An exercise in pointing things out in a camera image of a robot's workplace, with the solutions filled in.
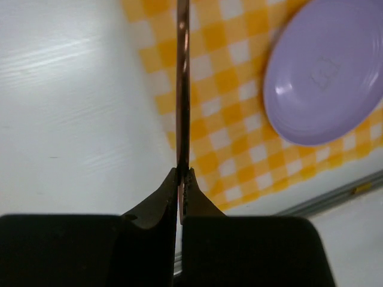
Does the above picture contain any purple plate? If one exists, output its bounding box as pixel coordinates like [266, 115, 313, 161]
[263, 1, 382, 146]

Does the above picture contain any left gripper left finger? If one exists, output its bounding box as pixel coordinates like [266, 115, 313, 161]
[1, 169, 177, 286]

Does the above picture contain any yellow checkered cloth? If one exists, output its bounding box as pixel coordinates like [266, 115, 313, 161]
[118, 0, 383, 212]

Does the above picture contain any copper fork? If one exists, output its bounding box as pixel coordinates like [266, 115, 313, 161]
[176, 1, 190, 221]

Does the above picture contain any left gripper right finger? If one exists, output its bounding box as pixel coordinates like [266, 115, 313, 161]
[176, 170, 336, 286]

